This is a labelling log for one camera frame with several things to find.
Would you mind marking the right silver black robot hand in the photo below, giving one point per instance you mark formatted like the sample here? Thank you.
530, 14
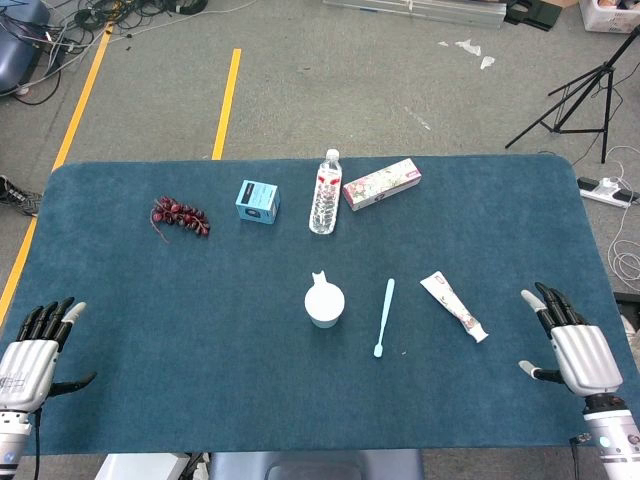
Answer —
585, 355

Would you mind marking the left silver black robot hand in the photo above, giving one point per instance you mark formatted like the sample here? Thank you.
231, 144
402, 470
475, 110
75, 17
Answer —
25, 370

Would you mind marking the floral toothpaste tube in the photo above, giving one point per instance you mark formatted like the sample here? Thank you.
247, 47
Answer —
452, 302

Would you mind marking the light blue toothbrush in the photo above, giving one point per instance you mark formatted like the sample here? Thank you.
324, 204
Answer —
385, 315

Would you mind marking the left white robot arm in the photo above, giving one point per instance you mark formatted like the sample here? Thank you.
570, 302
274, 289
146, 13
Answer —
12, 440

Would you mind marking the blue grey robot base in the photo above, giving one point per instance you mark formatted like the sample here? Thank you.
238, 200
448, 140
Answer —
310, 467

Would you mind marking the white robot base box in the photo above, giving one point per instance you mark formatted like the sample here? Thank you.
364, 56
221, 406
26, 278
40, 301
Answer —
135, 467

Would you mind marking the white cup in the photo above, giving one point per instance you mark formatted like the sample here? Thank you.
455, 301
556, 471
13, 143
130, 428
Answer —
325, 305

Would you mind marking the floral toothpaste box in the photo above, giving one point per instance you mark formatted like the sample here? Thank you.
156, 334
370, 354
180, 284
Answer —
380, 186

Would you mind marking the white power strip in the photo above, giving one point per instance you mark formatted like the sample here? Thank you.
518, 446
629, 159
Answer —
607, 192

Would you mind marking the grey sneaker shoe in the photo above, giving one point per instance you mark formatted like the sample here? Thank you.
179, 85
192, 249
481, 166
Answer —
17, 197

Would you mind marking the blue table mat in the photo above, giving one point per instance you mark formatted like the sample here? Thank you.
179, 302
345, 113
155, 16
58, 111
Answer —
200, 325

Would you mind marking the red grape bunch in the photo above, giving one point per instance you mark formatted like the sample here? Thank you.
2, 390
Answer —
180, 215

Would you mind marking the light blue speaker box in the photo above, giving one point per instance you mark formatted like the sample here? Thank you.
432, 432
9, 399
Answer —
257, 200

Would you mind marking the black tripod stand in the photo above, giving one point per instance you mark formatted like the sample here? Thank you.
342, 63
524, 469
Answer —
606, 67

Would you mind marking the clear plastic water bottle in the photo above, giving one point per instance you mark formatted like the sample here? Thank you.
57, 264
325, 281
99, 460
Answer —
325, 205

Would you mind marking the dark blue machine housing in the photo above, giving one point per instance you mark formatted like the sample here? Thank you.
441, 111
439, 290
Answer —
15, 55

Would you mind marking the white plastic basket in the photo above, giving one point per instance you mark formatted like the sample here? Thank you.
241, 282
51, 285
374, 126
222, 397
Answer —
600, 20

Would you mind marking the aluminium profile rails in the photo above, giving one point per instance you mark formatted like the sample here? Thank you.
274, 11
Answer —
450, 12

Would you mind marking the black metal bracket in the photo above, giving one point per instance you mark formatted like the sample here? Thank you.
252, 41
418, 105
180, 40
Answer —
535, 15

